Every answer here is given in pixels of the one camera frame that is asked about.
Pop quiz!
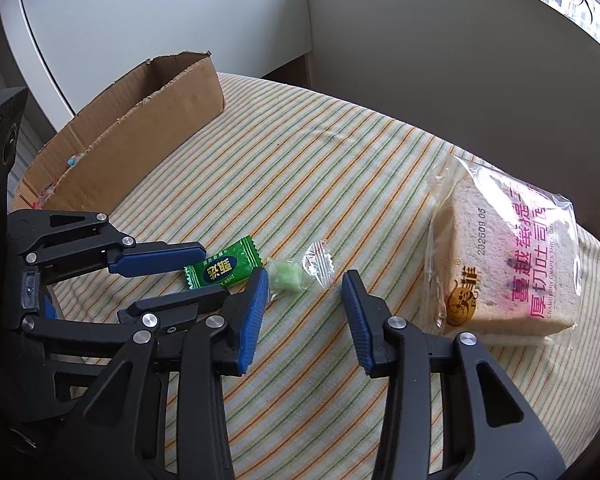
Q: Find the light green clear-wrapped candy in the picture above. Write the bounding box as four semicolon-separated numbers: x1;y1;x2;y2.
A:
265;240;335;301

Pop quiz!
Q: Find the packaged sliced bread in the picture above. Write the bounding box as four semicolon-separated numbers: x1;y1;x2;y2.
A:
419;155;582;346

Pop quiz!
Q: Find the cardboard box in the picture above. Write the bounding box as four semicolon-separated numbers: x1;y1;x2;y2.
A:
12;51;225;214

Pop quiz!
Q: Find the white cabinet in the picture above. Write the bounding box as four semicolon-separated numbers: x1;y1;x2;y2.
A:
0;0;312;130

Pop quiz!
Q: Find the striped tablecloth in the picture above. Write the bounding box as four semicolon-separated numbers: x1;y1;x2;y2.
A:
40;71;600;480

